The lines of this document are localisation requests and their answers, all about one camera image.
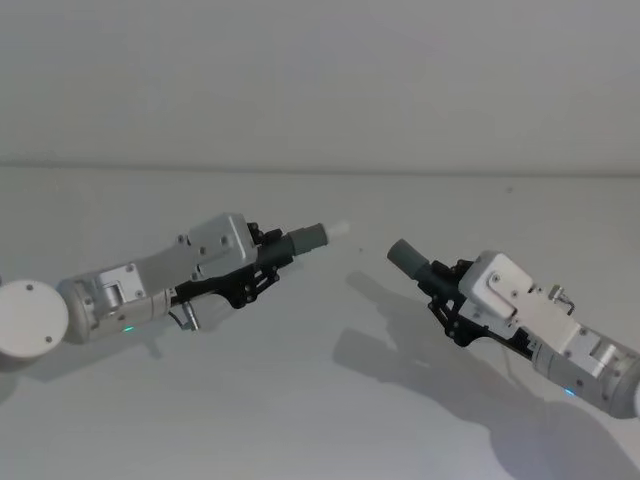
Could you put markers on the white curtain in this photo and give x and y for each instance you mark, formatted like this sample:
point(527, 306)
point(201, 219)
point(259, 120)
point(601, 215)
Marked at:
point(320, 80)

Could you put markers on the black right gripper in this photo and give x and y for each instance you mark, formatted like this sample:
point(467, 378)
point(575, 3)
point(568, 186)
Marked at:
point(505, 341)

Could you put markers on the grey tube cap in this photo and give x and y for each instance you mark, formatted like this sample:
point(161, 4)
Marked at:
point(407, 257)

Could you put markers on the white table cloth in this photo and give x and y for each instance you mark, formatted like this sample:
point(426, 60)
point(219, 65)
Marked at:
point(280, 400)

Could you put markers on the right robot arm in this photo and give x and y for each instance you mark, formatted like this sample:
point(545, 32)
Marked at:
point(565, 340)

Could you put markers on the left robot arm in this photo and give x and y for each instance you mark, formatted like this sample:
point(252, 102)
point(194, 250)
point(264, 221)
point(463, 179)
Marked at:
point(115, 295)

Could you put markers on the grey tube with white tip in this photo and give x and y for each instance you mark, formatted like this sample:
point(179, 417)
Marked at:
point(305, 241)

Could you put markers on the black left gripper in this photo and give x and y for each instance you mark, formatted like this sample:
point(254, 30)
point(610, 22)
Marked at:
point(210, 286)

